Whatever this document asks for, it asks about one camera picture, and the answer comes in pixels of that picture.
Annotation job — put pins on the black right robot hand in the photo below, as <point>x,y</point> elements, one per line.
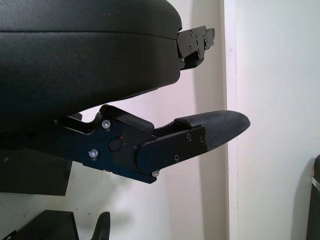
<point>102,227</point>

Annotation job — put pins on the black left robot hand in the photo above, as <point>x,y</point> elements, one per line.
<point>75,62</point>

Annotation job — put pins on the black box with foam insert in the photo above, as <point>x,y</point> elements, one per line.
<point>50,227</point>

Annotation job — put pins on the black RealSense box lid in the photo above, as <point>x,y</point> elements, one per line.
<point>32,177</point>

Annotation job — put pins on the black background bin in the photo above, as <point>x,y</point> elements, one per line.
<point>315,200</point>

